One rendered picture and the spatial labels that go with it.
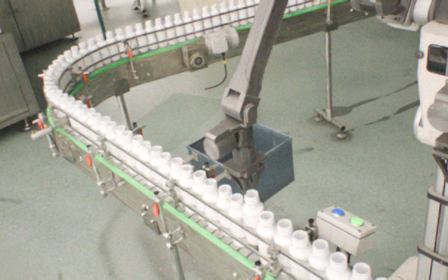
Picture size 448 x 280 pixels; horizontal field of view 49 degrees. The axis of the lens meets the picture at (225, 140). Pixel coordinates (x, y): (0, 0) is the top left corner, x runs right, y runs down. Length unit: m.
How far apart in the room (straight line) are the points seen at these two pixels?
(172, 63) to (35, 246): 1.43
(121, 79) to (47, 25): 3.78
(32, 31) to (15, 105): 2.13
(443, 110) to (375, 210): 2.26
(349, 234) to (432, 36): 0.58
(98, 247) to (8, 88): 1.91
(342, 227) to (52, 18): 5.72
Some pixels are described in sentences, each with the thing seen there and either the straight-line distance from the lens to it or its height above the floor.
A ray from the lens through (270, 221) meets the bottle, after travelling 1.31.
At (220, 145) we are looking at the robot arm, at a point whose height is 1.41.
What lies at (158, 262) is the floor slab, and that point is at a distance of 2.94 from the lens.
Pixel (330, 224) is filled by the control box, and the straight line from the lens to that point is 1.37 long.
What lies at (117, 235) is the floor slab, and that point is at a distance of 3.21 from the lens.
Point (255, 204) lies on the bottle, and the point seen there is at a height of 1.18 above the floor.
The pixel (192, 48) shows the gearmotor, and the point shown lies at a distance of 2.94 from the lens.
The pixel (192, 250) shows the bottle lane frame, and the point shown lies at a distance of 1.70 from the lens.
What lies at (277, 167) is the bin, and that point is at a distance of 2.02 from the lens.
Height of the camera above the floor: 2.02
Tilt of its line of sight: 31 degrees down
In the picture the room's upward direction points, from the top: 9 degrees counter-clockwise
